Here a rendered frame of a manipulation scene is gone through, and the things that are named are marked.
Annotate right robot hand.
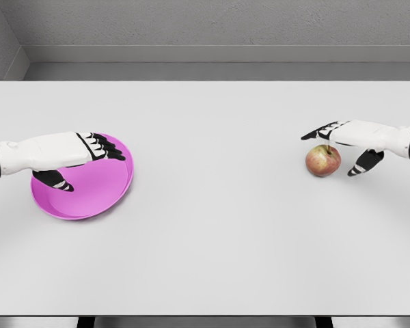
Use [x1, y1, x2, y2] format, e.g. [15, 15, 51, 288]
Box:
[300, 120, 390, 178]

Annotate pink plate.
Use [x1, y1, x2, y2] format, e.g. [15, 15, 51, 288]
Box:
[30, 133, 136, 222]

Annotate red yellow apple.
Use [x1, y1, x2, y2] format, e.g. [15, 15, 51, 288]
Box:
[305, 144, 341, 178]

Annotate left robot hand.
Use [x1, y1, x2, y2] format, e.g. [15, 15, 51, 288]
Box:
[31, 131, 126, 193]

